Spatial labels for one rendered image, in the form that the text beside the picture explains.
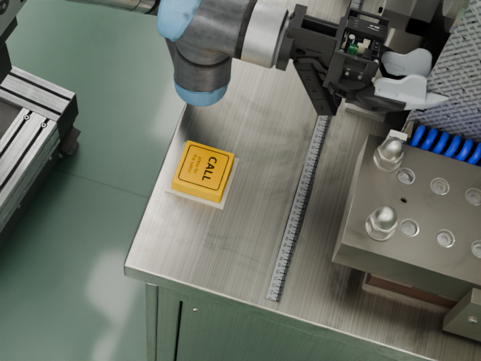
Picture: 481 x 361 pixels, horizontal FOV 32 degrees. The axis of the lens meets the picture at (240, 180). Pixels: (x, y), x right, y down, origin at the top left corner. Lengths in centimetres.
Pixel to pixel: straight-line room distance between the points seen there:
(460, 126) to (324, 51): 21
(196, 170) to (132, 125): 112
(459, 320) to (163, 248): 39
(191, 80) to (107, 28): 135
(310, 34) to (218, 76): 16
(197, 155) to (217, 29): 22
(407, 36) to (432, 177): 18
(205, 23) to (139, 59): 137
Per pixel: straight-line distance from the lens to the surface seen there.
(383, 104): 103
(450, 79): 103
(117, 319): 203
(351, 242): 100
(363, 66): 100
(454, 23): 94
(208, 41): 101
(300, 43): 100
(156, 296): 118
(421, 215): 104
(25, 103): 203
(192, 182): 113
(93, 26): 244
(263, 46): 100
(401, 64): 105
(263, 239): 113
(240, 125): 121
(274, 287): 110
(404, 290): 111
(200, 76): 108
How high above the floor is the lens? 193
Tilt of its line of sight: 62 degrees down
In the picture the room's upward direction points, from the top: 12 degrees clockwise
